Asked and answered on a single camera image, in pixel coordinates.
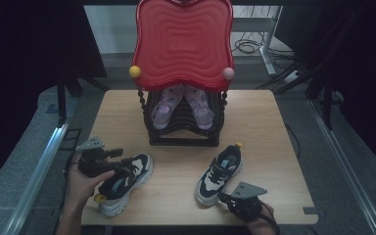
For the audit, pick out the person's right hand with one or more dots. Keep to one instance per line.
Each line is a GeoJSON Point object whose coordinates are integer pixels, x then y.
{"type": "Point", "coordinates": [266, 220]}

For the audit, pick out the black tape marker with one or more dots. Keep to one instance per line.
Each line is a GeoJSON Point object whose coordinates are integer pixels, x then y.
{"type": "Point", "coordinates": [310, 211]}

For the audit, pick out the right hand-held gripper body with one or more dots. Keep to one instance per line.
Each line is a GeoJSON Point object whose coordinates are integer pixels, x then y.
{"type": "Point", "coordinates": [246, 194]}

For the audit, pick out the person's left hand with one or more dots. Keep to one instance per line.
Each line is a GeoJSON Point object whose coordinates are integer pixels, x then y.
{"type": "Point", "coordinates": [81, 189]}

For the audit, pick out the black curtain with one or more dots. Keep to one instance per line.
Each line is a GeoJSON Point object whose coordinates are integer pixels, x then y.
{"type": "Point", "coordinates": [365, 81]}
{"type": "Point", "coordinates": [29, 65]}

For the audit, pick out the white power strip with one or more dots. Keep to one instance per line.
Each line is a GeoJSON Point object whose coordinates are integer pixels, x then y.
{"type": "Point", "coordinates": [291, 76]}

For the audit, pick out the red and black shoe rack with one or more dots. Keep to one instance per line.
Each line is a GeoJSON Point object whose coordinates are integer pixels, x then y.
{"type": "Point", "coordinates": [182, 42]}

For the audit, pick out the navy and white child sneaker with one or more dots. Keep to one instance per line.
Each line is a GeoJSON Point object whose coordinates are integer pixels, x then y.
{"type": "Point", "coordinates": [124, 189]}
{"type": "Point", "coordinates": [218, 173]}

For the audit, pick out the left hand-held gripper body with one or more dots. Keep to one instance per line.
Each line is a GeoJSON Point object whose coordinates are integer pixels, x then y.
{"type": "Point", "coordinates": [93, 163]}

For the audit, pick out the aluminium floor rail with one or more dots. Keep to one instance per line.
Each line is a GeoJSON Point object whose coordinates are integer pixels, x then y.
{"type": "Point", "coordinates": [346, 169]}
{"type": "Point", "coordinates": [36, 179]}

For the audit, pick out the white metal-legged desk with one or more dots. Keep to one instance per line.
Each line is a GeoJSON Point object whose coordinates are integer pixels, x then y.
{"type": "Point", "coordinates": [269, 49]}

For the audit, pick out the black tripod stand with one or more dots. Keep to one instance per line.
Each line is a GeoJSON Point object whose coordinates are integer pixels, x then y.
{"type": "Point", "coordinates": [326, 81]}
{"type": "Point", "coordinates": [65, 91]}

